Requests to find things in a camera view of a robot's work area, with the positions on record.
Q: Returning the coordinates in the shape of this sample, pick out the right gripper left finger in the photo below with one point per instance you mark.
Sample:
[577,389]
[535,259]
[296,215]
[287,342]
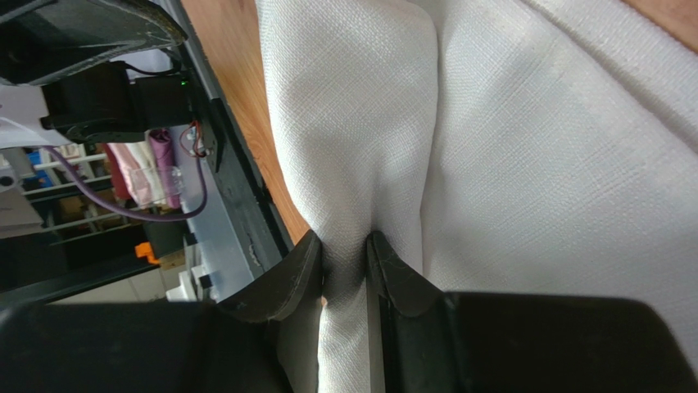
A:
[263,338]

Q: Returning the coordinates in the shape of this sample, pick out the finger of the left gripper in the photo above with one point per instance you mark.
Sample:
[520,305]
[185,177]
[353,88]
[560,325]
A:
[44,41]

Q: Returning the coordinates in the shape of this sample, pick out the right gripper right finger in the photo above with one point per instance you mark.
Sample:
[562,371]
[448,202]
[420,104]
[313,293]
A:
[422,339]

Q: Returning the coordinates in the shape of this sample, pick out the white cloth napkin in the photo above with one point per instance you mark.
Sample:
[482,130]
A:
[524,146]

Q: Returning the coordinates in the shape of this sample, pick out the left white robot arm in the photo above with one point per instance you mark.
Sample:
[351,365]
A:
[63,78]

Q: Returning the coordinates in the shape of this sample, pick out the folded cloths on shelf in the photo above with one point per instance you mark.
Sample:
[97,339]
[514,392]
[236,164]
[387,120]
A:
[150,173]

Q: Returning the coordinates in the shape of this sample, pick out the background storage shelf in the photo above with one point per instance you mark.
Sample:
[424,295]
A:
[68,215]

